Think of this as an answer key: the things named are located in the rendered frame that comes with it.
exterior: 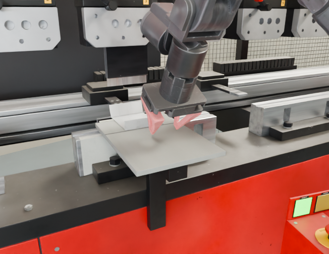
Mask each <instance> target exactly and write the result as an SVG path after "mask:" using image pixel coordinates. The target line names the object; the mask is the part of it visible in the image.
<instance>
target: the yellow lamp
mask: <svg viewBox="0 0 329 254"><path fill-rule="evenodd" d="M327 209H329V194H326V195H322V196H318V197H317V202H316V207H315V212H318V211H322V210H327Z"/></svg>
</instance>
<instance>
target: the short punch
mask: <svg viewBox="0 0 329 254"><path fill-rule="evenodd" d="M103 50H104V65H105V77H106V79H107V86H108V87H109V86H118V85H128V84H138V83H146V75H148V63H147V44H146V45H137V46H116V47H104V48H103Z"/></svg>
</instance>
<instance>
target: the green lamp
mask: <svg viewBox="0 0 329 254"><path fill-rule="evenodd" d="M311 201H312V198H307V199H302V200H298V201H296V206H295V211H294V217H296V216H301V215H305V214H309V211H310V206H311Z"/></svg>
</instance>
